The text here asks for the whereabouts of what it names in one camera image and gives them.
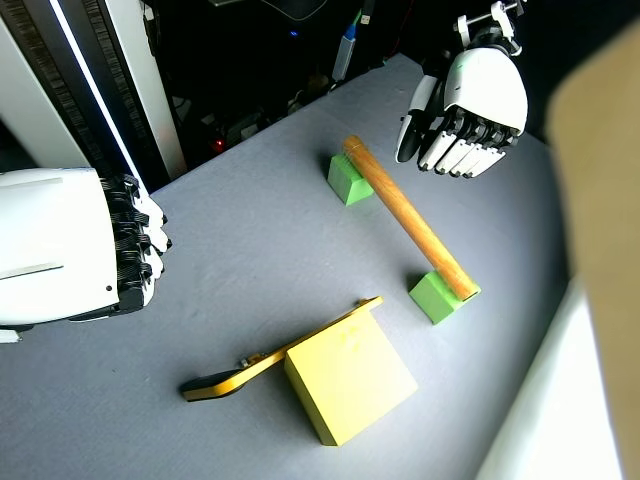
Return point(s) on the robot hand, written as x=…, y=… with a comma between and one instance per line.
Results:
x=50, y=240
x=485, y=85

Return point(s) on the wooden rod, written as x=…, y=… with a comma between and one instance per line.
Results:
x=405, y=210

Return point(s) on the yellow frame hacksaw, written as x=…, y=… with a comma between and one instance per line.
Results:
x=260, y=367

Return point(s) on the glowing light strip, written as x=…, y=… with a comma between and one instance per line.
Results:
x=95, y=85

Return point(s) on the brown cardboard panel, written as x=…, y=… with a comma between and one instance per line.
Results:
x=600, y=200

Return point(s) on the green support block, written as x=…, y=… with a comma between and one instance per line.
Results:
x=432, y=297
x=342, y=180

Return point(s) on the grey table cloth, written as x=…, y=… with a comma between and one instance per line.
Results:
x=250, y=250

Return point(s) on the white backdrop sheet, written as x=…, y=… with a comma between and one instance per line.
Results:
x=550, y=400

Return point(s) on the yellow wooden cube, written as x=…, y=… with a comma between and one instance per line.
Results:
x=350, y=380

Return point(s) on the white post with brush strips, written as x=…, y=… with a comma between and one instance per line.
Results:
x=135, y=75

